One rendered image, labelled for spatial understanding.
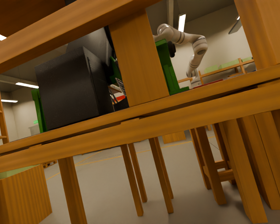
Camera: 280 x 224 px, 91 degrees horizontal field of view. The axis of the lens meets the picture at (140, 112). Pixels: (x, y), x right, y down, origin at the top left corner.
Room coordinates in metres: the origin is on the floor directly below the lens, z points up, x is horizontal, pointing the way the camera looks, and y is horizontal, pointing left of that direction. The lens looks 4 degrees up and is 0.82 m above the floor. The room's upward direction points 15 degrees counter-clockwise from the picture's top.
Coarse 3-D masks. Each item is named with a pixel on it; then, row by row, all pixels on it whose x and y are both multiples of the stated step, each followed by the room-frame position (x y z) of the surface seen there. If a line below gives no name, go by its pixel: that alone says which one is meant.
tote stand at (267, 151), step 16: (240, 128) 1.16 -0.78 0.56; (256, 128) 0.99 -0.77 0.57; (272, 128) 0.96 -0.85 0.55; (256, 144) 1.00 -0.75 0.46; (272, 144) 0.97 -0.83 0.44; (256, 160) 1.01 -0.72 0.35; (272, 160) 0.98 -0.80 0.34; (256, 176) 1.13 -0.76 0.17; (272, 176) 0.99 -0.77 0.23; (272, 192) 1.00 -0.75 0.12; (272, 208) 1.01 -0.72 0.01
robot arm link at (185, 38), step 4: (184, 32) 0.80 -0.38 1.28; (184, 36) 0.79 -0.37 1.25; (188, 36) 0.81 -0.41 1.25; (192, 36) 0.85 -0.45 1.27; (196, 36) 0.87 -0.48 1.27; (200, 36) 0.88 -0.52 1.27; (180, 40) 0.79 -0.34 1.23; (184, 40) 0.80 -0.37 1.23; (188, 40) 0.83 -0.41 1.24; (192, 40) 0.89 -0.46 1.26; (196, 40) 0.89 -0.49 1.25; (180, 44) 0.84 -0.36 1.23; (192, 44) 0.92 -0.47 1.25
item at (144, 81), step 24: (240, 0) 0.42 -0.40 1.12; (264, 0) 0.36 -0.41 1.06; (120, 24) 0.45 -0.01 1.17; (144, 24) 0.44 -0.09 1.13; (264, 24) 0.37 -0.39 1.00; (120, 48) 0.46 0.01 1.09; (144, 48) 0.44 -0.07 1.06; (264, 48) 0.39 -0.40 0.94; (120, 72) 0.46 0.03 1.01; (144, 72) 0.44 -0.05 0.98; (144, 96) 0.45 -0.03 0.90
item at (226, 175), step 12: (192, 132) 1.43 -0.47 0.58; (204, 132) 1.18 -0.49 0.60; (216, 132) 1.40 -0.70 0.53; (204, 144) 1.18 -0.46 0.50; (204, 156) 1.19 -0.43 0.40; (204, 168) 1.36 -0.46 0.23; (216, 168) 1.18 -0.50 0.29; (228, 168) 1.40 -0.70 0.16; (204, 180) 1.44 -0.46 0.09; (216, 180) 1.18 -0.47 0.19; (228, 180) 1.46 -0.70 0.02; (216, 192) 1.19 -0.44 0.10
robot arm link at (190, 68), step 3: (189, 63) 1.12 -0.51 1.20; (189, 66) 1.16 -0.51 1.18; (192, 66) 1.12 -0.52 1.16; (195, 66) 1.11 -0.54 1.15; (198, 66) 1.13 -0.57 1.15; (189, 69) 1.21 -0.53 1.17; (192, 69) 1.17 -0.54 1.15; (186, 72) 1.32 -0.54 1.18; (189, 72) 1.25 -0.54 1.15; (186, 75) 1.36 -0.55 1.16; (189, 75) 1.29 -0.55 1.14
